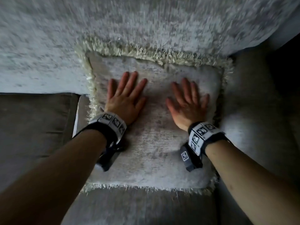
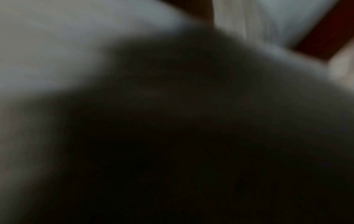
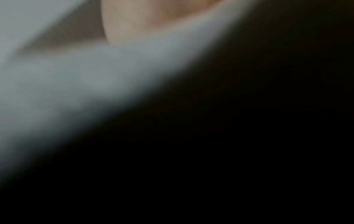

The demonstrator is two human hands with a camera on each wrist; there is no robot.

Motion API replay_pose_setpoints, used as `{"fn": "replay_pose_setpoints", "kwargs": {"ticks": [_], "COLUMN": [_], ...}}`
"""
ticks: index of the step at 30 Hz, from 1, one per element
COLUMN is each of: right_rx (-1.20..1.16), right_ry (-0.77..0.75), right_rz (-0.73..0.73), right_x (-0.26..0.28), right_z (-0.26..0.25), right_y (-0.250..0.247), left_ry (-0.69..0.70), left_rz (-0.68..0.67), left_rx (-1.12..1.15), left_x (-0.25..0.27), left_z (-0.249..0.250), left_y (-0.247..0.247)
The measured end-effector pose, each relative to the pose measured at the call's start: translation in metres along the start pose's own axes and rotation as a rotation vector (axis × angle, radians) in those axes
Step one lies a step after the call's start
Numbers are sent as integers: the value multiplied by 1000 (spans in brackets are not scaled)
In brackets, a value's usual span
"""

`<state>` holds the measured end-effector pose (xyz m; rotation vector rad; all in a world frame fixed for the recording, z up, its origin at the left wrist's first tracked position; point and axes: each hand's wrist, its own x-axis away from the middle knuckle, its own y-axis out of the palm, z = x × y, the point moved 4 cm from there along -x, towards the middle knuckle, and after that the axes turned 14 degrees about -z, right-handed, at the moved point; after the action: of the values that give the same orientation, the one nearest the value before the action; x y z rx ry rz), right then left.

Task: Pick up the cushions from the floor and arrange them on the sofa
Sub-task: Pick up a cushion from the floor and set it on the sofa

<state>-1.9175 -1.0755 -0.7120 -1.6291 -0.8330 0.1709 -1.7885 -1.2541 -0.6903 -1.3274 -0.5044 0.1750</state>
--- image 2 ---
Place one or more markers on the person's left hand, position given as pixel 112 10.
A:
pixel 344 67

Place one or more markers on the white bed sheet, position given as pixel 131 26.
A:
pixel 265 19

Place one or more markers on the white cloth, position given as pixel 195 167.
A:
pixel 83 54

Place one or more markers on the red-brown wooden frame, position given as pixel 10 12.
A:
pixel 329 28

